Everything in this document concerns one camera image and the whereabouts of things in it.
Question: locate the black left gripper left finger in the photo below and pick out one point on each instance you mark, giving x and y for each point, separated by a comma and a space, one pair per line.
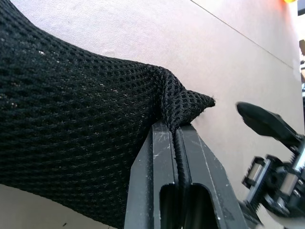
152, 167

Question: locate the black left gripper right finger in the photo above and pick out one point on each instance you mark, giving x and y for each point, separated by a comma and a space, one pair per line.
205, 174

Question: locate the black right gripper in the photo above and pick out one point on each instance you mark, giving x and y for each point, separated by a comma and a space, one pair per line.
278, 176

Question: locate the grey background equipment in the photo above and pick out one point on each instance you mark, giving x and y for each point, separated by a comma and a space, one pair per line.
302, 71

